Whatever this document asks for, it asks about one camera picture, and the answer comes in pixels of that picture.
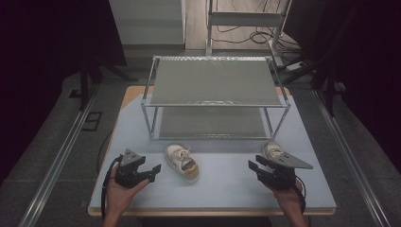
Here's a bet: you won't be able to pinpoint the black tripod stand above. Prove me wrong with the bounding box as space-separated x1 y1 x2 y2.
78 56 140 112

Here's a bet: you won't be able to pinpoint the white cabinet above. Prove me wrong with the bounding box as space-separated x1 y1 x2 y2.
108 0 187 47

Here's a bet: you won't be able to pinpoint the white metal stand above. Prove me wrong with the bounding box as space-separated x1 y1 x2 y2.
205 0 293 69

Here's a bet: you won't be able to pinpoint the metal floor rail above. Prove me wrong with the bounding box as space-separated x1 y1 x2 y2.
17 84 100 227
311 89 392 227

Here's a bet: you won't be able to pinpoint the black floor cables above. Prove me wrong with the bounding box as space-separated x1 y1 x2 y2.
210 0 305 55

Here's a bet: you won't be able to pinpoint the dark floor cable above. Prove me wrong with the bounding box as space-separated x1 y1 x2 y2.
96 129 114 174

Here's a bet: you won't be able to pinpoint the light blue table mat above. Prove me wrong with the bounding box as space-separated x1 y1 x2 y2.
89 91 337 211

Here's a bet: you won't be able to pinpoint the dark curtain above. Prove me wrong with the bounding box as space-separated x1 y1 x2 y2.
0 0 128 187
283 0 401 175

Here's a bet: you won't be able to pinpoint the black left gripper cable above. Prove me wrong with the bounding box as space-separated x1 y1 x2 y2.
100 154 124 220

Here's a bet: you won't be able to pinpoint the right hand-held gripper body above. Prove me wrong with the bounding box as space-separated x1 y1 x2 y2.
262 151 314 191

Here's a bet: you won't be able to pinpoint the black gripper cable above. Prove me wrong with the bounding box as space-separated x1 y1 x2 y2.
292 174 307 216
100 154 124 220

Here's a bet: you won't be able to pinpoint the black floor frame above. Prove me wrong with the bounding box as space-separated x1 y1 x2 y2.
80 111 104 132

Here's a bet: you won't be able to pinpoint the white power strip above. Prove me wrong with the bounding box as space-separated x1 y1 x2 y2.
284 61 307 73

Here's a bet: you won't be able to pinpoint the person's left hand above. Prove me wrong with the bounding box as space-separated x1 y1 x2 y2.
106 180 150 218

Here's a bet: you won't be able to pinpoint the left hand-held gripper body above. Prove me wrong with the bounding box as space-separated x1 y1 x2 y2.
113 148 149 189

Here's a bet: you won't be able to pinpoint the person's right hand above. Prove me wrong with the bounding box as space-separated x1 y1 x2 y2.
268 183 305 206

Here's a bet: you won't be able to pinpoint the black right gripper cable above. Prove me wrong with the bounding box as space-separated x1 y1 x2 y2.
292 174 307 216

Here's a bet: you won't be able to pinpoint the small white sneaker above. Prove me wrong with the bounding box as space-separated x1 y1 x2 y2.
164 143 201 184
262 141 287 162

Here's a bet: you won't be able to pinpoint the metal two-tier shoe rack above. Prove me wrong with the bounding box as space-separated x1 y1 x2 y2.
140 55 292 141

